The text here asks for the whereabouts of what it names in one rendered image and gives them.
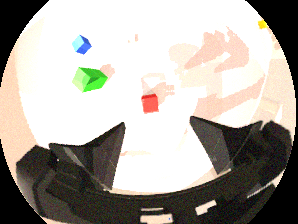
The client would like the small yellow block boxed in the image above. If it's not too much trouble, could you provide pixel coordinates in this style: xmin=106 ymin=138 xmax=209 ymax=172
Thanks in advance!
xmin=257 ymin=20 xmax=267 ymax=30

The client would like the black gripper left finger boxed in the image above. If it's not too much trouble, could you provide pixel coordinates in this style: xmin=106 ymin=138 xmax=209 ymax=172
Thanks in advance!
xmin=48 ymin=121 xmax=125 ymax=190

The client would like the light green block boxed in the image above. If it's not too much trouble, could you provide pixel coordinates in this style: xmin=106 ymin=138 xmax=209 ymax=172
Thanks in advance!
xmin=72 ymin=67 xmax=100 ymax=93
xmin=93 ymin=68 xmax=108 ymax=91

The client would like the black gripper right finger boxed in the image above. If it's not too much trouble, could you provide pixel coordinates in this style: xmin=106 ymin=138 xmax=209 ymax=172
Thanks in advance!
xmin=189 ymin=115 xmax=263 ymax=175

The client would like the light blue block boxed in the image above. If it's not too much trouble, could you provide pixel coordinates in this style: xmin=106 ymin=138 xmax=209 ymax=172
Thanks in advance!
xmin=71 ymin=35 xmax=92 ymax=55

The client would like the red block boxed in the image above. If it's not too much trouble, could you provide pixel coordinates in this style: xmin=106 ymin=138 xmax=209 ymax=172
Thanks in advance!
xmin=141 ymin=95 xmax=160 ymax=115

